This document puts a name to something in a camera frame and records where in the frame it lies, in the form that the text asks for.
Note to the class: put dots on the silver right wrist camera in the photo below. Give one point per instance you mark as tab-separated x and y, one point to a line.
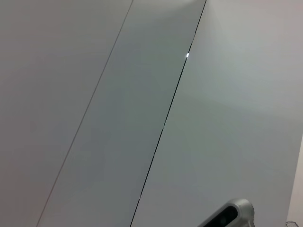
243	208

